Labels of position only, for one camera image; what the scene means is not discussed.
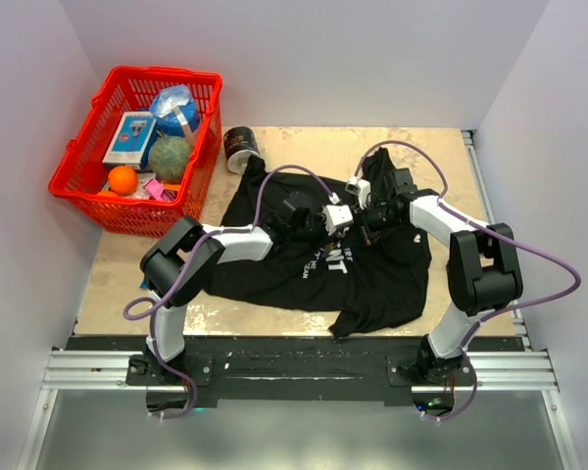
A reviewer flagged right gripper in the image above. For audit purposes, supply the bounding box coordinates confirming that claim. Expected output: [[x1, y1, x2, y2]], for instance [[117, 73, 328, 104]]
[[342, 200, 405, 249]]

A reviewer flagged black t-shirt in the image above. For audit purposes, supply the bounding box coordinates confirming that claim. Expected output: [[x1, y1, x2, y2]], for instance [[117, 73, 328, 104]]
[[204, 148, 432, 337]]

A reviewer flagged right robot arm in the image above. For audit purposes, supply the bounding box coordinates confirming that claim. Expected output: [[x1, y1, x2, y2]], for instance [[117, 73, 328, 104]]
[[347, 169, 523, 385]]

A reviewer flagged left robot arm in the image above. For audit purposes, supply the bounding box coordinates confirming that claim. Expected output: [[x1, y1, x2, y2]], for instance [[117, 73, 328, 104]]
[[122, 191, 343, 384]]

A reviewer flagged black cylindrical can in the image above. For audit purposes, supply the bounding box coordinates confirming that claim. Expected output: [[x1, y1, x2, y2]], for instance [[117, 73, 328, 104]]
[[223, 126, 261, 174]]

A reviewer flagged pink package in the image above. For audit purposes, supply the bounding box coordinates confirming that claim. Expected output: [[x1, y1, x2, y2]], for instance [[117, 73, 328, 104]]
[[143, 178, 175, 202]]

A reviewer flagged green melon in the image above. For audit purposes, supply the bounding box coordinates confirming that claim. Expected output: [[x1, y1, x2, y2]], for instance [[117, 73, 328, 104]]
[[148, 136, 194, 184]]

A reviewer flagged red plastic basket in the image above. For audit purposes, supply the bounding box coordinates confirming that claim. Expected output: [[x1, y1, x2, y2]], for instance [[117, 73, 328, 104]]
[[48, 66, 223, 238]]

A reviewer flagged blue plastic wrapped roll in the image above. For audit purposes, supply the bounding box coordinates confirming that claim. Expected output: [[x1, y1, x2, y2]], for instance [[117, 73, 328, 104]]
[[150, 85, 201, 145]]

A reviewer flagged orange fruit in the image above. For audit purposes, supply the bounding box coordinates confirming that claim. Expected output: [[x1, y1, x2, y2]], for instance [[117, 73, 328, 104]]
[[108, 165, 138, 196]]

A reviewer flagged blue white razor box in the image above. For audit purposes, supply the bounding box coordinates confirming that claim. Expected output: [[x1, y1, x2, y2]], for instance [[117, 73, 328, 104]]
[[102, 111, 157, 171]]

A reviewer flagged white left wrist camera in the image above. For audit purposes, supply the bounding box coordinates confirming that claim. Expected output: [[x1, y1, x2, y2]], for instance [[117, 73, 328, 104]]
[[321, 205, 354, 236]]

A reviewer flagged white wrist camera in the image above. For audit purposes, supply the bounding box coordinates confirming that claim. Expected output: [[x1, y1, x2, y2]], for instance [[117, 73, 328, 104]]
[[345, 176, 371, 210], [321, 205, 354, 236]]

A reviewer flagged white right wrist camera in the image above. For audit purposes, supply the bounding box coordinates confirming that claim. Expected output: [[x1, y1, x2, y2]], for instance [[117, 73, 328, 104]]
[[345, 176, 371, 210]]

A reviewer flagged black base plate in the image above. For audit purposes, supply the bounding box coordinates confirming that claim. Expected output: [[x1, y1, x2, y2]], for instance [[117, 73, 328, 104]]
[[66, 335, 476, 408]]

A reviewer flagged aluminium rail frame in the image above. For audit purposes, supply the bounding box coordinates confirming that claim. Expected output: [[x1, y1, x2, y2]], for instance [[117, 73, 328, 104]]
[[17, 126, 582, 470]]

